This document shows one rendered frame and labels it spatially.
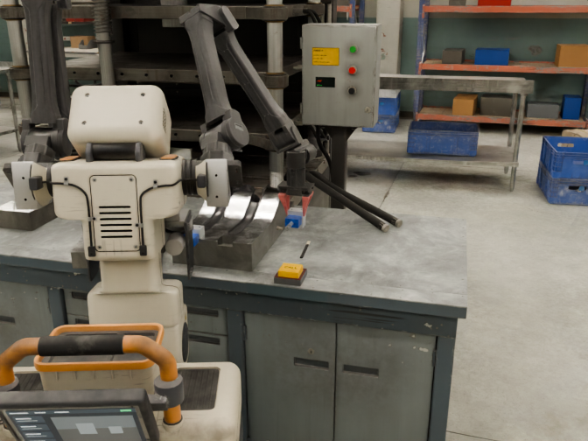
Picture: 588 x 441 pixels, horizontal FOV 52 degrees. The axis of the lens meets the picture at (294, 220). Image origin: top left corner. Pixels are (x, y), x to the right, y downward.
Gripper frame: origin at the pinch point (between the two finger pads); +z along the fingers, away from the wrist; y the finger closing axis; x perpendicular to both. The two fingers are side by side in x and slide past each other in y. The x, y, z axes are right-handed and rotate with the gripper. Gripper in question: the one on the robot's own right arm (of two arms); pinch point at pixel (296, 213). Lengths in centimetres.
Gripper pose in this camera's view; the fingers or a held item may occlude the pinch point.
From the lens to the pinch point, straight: 188.0
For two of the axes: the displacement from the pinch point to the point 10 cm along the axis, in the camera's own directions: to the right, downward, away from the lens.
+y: -9.7, -0.9, 2.5
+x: -2.6, 3.1, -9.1
